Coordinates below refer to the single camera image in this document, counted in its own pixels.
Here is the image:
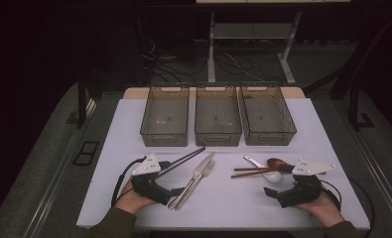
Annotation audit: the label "person's right hand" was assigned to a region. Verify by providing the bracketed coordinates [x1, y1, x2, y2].
[294, 189, 346, 229]

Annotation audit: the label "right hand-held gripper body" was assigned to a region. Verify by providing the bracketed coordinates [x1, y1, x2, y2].
[276, 158, 336, 209]

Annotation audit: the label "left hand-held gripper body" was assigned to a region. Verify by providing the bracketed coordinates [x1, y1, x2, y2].
[130, 152, 174, 206]

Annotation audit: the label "aluminium floor rail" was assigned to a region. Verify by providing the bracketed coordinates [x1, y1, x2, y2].
[21, 98, 98, 238]
[348, 128, 392, 229]

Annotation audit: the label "white metal desk frame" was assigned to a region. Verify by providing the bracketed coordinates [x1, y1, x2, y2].
[206, 9, 304, 86]

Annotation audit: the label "brown wooden chopstick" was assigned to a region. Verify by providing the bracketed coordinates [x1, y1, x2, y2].
[232, 167, 276, 173]
[230, 169, 279, 179]

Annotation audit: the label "translucent grey plastic bin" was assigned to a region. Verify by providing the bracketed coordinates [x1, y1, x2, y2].
[139, 82, 191, 148]
[238, 81, 298, 147]
[194, 82, 243, 148]

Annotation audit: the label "tangle of floor cables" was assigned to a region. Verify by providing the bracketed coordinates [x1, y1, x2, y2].
[138, 19, 267, 83]

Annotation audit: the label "steel fork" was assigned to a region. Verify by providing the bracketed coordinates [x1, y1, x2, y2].
[174, 159, 216, 212]

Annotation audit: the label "person's left hand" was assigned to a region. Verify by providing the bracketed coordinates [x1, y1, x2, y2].
[113, 178, 159, 215]

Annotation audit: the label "black metal stand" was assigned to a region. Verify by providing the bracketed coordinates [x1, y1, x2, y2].
[304, 13, 392, 132]
[65, 75, 100, 130]

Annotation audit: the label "white ceramic spoon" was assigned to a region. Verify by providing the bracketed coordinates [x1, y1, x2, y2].
[242, 154, 283, 183]

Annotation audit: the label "silver forks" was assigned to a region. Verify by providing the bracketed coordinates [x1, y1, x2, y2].
[167, 152, 216, 211]

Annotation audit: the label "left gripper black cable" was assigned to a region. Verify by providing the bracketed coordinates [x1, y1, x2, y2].
[110, 156, 148, 207]

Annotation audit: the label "white table mat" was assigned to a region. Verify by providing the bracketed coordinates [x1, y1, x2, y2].
[75, 97, 371, 231]

